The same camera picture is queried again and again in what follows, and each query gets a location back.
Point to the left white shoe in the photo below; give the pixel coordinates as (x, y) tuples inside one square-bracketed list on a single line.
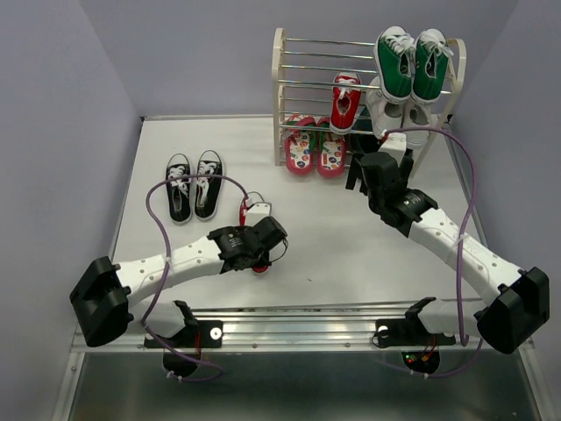
[(385, 115)]

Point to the dark green shoe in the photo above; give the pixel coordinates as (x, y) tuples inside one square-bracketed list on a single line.
[(407, 164), (364, 141)]

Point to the white shoe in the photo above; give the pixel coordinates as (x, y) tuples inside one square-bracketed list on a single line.
[(385, 115), (417, 117)]

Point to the left dark green shoe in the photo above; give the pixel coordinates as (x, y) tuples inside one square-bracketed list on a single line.
[(364, 141)]

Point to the right black sneaker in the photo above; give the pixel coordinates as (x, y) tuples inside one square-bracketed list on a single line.
[(208, 184)]

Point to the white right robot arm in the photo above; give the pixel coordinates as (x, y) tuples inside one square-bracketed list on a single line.
[(512, 302)]

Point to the right dark green shoe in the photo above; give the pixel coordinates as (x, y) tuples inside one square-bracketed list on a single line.
[(407, 164)]

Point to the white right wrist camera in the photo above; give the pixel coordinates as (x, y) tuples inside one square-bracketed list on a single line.
[(395, 145)]

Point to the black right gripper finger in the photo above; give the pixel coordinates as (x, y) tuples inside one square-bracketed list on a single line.
[(354, 174), (365, 181)]

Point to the left green sneaker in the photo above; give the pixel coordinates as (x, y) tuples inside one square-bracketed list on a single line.
[(392, 54)]

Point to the green sneaker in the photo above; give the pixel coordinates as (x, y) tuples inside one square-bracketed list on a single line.
[(392, 54), (432, 55)]

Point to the black sneaker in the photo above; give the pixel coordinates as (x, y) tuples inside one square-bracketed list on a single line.
[(178, 188), (208, 184)]

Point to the cream metal shoe shelf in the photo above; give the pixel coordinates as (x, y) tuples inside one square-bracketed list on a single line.
[(303, 71)]

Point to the pink patterned sandal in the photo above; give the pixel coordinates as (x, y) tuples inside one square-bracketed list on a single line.
[(331, 150), (299, 144)]

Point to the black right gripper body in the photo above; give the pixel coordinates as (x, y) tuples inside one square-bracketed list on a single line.
[(373, 203)]

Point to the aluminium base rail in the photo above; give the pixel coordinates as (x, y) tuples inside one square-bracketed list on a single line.
[(279, 330)]

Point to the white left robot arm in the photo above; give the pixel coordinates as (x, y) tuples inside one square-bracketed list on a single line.
[(107, 292)]

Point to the left black sneaker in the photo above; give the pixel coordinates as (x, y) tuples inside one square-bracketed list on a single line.
[(178, 188)]

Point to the right green sneaker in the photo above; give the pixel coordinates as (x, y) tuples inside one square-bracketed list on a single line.
[(432, 55)]

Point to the right white shoe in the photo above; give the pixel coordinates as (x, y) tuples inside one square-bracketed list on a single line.
[(417, 117)]

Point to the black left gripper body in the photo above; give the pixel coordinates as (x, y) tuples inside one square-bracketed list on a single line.
[(260, 260)]

